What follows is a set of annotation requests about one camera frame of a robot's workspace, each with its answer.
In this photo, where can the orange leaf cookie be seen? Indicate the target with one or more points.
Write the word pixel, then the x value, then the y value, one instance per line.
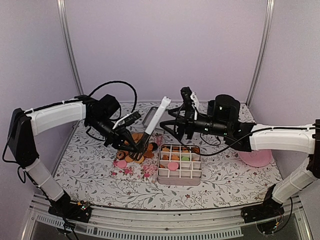
pixel 165 149

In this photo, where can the silver white tongs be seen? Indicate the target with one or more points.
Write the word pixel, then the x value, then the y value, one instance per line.
pixel 142 144

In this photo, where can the front aluminium rail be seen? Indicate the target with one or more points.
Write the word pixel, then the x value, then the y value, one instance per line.
pixel 110 223

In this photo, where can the silver tin lid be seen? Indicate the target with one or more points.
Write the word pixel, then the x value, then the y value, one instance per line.
pixel 149 115

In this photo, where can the floral rectangular tray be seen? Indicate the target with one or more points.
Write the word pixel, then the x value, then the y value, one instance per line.
pixel 143 169

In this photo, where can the pink sandwich cookie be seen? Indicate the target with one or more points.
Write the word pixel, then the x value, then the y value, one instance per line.
pixel 122 164
pixel 173 166

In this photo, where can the aluminium frame post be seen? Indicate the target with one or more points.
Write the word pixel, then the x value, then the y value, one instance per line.
pixel 267 25
pixel 61 7

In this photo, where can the green sandwich cookie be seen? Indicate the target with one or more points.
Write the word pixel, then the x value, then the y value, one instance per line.
pixel 185 158

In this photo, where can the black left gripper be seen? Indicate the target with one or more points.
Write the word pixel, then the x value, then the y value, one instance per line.
pixel 118 136

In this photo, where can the pink divided cookie tin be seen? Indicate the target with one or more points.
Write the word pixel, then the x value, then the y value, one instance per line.
pixel 179 165

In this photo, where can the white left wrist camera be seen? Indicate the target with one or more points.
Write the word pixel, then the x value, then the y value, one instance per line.
pixel 127 120

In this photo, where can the pink plate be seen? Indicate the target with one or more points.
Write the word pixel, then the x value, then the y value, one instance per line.
pixel 256 158

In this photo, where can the right aluminium frame post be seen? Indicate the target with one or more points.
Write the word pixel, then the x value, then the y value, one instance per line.
pixel 267 25

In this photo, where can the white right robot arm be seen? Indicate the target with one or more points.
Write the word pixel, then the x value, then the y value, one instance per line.
pixel 222 120

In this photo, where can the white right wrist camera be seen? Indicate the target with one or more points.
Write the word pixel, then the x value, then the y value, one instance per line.
pixel 189 103

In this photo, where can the left aluminium frame post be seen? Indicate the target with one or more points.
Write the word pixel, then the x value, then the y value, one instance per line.
pixel 61 7

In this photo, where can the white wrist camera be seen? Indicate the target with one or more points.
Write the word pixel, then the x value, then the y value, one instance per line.
pixel 189 103
pixel 127 120

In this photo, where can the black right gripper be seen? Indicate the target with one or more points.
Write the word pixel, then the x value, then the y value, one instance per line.
pixel 181 122

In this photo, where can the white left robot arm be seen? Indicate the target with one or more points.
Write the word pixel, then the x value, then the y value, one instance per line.
pixel 28 127

